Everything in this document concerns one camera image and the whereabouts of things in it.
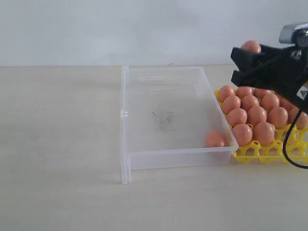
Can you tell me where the clear plastic container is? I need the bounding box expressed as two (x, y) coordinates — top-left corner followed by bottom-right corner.
(120, 66), (238, 184)

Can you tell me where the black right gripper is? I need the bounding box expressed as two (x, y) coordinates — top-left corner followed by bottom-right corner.
(231, 44), (308, 113)

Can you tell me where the yellow plastic egg tray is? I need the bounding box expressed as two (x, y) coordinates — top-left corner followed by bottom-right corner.
(214, 86), (308, 165)

